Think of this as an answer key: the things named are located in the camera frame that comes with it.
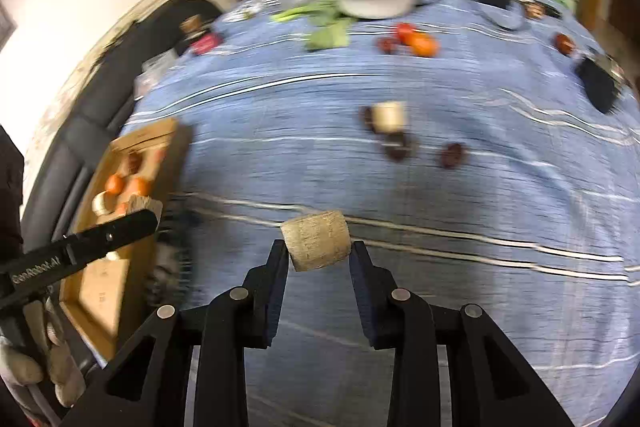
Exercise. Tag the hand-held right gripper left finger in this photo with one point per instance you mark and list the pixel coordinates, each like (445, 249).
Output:
(270, 302)

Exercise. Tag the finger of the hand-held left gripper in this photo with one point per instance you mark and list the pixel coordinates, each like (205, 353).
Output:
(120, 229)

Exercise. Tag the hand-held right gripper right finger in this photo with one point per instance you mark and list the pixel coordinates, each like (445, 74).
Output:
(367, 302)

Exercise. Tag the white yam piece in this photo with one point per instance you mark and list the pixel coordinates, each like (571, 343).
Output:
(112, 256)
(101, 204)
(145, 205)
(390, 116)
(315, 239)

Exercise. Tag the orange tangerine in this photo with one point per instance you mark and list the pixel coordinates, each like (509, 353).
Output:
(424, 45)
(115, 184)
(139, 186)

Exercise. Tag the cardboard box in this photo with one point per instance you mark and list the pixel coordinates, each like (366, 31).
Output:
(105, 292)

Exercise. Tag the red date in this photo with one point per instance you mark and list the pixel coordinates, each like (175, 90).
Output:
(368, 118)
(386, 44)
(565, 43)
(452, 155)
(132, 163)

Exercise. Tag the person's left hand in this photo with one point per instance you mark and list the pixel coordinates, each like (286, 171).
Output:
(60, 367)

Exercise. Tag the black sofa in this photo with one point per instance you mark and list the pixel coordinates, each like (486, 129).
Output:
(75, 142)

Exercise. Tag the blue plaid tablecloth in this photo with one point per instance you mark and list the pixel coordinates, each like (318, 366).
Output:
(400, 197)

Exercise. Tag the dark plum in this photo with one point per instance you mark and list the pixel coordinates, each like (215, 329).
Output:
(397, 148)

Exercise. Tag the clear plastic bag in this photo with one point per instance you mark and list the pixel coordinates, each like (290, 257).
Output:
(152, 74)

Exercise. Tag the dark bottle with red label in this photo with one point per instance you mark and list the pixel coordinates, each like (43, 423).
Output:
(202, 39)

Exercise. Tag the green bok choy leaf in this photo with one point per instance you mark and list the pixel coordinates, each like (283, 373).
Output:
(327, 36)

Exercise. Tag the red tomato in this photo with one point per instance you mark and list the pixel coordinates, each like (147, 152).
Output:
(404, 31)

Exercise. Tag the bok choy stalk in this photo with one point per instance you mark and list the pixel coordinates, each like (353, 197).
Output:
(305, 11)

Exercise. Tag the black pouch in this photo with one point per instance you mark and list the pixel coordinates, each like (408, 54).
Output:
(600, 82)

